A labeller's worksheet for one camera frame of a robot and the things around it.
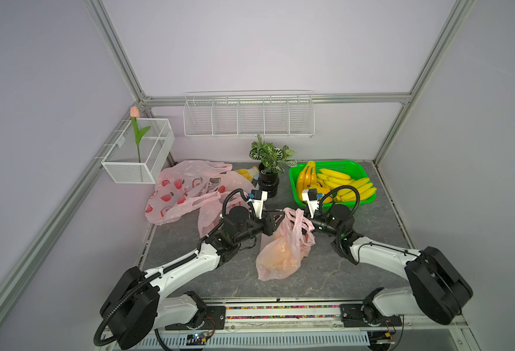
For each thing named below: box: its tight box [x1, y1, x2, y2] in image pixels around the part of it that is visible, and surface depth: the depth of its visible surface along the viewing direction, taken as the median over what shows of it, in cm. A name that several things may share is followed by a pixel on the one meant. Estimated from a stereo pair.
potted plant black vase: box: [248, 133, 298, 199], surface depth 91 cm
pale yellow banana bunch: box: [316, 168, 353, 188], surface depth 107 cm
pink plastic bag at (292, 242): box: [255, 206, 316, 282], surface depth 75 cm
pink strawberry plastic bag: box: [144, 159, 232, 225], surface depth 109 cm
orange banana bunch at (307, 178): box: [297, 160, 318, 202], surface depth 110 cm
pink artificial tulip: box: [130, 106, 151, 164], surface depth 85 cm
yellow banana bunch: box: [334, 177, 377, 202], surface depth 98 cm
